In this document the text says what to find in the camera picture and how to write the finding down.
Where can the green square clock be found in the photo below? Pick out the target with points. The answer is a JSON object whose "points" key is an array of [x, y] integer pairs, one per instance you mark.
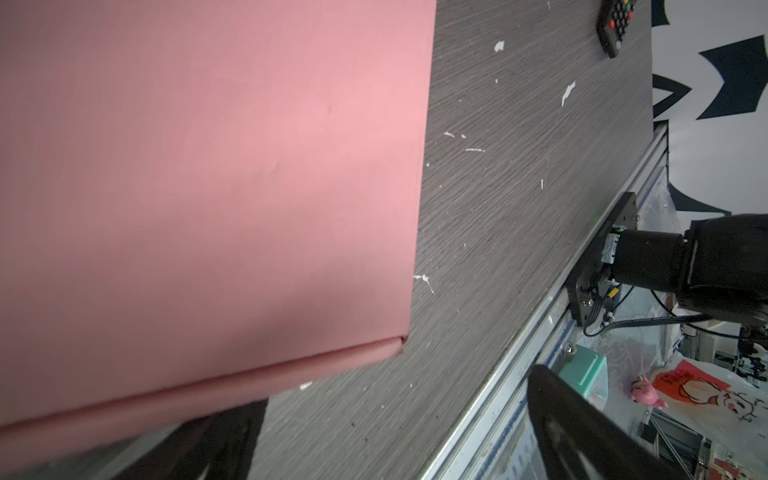
{"points": [[586, 372]]}

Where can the black remote control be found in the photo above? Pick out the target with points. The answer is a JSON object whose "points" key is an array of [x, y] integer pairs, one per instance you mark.
{"points": [[613, 20]]}

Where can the pink paper box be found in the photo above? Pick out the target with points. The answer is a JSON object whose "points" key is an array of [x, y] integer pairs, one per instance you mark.
{"points": [[203, 204]]}

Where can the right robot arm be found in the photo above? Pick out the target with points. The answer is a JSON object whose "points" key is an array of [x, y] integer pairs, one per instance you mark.
{"points": [[717, 268]]}

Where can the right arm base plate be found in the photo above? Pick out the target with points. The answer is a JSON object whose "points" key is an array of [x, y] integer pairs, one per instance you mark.
{"points": [[588, 282]]}

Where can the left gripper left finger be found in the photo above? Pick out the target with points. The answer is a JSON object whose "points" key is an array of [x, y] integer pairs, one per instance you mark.
{"points": [[218, 446]]}

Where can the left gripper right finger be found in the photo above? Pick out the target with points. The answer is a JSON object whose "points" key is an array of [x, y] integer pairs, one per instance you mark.
{"points": [[575, 439]]}

